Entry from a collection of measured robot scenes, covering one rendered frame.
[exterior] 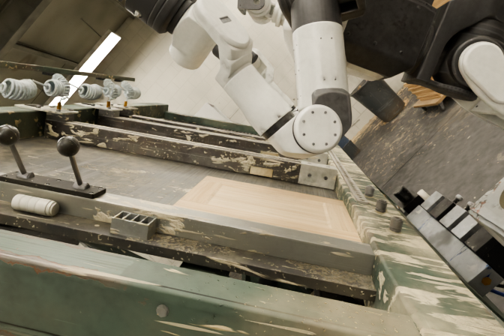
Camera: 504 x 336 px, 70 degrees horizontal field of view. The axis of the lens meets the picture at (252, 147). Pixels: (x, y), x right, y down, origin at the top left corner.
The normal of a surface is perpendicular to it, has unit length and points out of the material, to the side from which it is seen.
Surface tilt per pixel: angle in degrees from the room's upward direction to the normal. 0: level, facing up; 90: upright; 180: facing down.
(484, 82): 90
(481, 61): 90
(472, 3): 90
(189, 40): 106
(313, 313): 56
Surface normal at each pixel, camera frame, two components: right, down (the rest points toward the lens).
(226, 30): 0.55, -0.48
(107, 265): 0.15, -0.98
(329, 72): 0.11, -0.12
